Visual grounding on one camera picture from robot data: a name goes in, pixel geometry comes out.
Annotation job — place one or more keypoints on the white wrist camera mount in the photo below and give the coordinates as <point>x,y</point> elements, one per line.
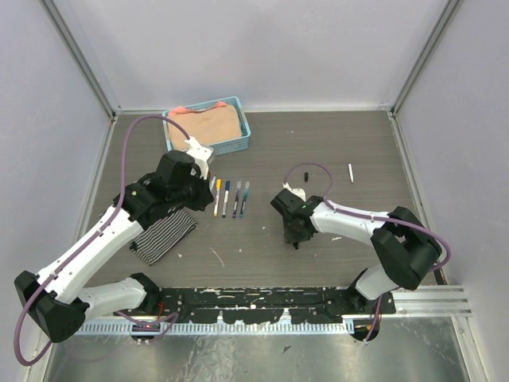
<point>298,192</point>
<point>203,155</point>

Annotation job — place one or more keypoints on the white pen yellow end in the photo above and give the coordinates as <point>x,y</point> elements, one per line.
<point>217,197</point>

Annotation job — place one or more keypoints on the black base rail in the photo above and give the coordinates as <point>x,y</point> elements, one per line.
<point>314,305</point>

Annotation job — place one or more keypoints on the purple gel pen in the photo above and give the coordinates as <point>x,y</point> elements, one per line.
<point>236,201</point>

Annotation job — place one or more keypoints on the cyan gel pen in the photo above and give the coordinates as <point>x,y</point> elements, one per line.
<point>244,200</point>

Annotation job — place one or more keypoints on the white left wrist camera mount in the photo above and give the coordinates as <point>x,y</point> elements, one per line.
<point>203,155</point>

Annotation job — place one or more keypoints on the black white striped cloth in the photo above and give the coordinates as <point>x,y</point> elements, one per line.
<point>151,245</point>

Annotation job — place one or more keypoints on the white pen blue end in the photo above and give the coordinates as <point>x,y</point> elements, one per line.
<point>225,198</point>

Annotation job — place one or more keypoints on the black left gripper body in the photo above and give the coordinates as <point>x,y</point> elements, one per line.
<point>193,195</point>

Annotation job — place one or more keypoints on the white pen at right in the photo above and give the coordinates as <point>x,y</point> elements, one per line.
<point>350,173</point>

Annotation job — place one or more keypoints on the peach folded cloth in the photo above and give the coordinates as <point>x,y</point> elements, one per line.
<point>210,125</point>

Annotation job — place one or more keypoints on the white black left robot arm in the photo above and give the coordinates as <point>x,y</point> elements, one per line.
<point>57,296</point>

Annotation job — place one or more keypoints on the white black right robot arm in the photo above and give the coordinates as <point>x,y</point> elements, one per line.
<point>406,252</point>

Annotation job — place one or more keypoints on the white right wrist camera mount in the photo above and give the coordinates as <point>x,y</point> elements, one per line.
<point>298,192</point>

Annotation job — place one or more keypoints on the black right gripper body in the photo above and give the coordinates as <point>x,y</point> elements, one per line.
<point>293,234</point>

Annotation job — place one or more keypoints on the slotted cable duct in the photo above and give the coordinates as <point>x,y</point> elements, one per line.
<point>117,326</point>

